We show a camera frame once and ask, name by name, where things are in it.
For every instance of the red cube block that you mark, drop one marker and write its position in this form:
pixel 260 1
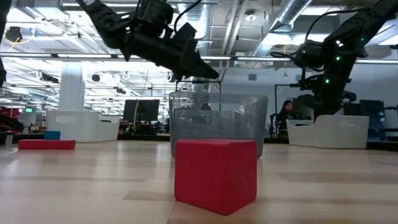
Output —
pixel 214 177

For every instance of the small blue block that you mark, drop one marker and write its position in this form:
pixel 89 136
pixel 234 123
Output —
pixel 52 135

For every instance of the long red block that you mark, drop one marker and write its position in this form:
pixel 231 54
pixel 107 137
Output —
pixel 46 144

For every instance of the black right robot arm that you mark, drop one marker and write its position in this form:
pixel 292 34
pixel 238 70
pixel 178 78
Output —
pixel 357 31

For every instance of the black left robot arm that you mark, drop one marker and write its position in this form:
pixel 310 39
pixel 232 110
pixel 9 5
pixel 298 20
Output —
pixel 105 21

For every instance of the pale grey plastic bin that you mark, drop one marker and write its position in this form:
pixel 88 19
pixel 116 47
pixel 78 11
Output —
pixel 326 133

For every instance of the black computer monitor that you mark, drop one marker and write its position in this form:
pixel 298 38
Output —
pixel 149 115

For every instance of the blue storage cabinet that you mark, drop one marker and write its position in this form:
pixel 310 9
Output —
pixel 376 124

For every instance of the person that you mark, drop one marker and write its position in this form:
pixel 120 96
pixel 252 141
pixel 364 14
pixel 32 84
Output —
pixel 286 116

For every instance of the clear plastic bin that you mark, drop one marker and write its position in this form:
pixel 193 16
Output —
pixel 217 124

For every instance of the ceiling light strip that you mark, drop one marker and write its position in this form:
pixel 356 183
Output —
pixel 264 58

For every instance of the white building column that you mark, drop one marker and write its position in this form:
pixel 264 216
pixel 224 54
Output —
pixel 71 90

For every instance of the white plastic bin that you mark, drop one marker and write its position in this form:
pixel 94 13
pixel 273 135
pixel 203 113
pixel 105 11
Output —
pixel 81 127

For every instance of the green exit sign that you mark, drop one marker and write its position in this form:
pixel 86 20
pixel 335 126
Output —
pixel 29 109

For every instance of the red and black machine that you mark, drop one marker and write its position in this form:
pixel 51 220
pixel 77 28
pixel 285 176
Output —
pixel 9 113

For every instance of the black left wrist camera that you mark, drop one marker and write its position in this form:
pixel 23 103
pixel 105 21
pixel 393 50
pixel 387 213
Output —
pixel 155 14

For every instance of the black metal frame stand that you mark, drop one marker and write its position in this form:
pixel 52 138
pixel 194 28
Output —
pixel 292 85

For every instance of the small metal post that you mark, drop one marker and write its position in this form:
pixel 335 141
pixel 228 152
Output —
pixel 8 138

